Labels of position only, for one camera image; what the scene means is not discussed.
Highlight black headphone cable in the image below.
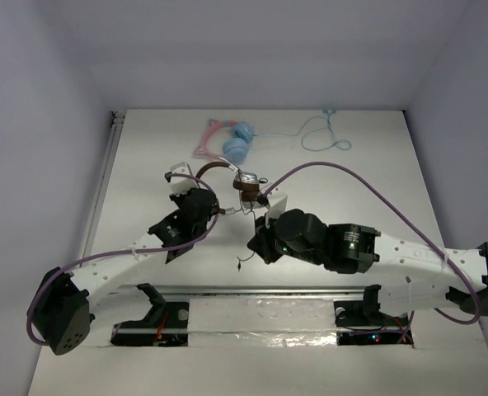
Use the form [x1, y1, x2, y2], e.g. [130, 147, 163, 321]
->
[233, 177, 270, 272]

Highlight brown silver headphones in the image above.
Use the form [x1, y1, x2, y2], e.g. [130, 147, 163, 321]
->
[195, 161, 269, 215]

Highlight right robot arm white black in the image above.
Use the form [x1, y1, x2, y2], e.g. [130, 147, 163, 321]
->
[247, 209, 488, 324]

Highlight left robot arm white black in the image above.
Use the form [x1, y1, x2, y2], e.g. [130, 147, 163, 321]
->
[26, 188, 219, 356]

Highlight pink blue cat headphones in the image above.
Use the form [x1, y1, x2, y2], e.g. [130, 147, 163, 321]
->
[192, 119, 256, 165]

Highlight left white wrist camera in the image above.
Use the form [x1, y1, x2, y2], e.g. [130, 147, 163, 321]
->
[164, 162, 199, 196]

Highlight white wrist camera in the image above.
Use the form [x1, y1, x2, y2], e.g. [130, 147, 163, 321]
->
[164, 162, 199, 196]
[257, 188, 288, 222]

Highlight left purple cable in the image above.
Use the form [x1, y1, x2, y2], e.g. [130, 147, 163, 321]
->
[25, 172, 220, 347]

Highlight purple cable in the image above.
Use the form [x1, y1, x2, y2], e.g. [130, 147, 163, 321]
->
[25, 172, 220, 347]
[264, 161, 485, 327]

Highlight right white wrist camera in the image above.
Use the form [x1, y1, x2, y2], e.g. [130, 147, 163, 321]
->
[257, 188, 288, 222]

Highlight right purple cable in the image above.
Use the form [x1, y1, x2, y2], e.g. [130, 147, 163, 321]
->
[264, 161, 485, 327]

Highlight light blue headphone cable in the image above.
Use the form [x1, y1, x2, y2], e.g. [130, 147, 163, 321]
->
[255, 108, 354, 153]

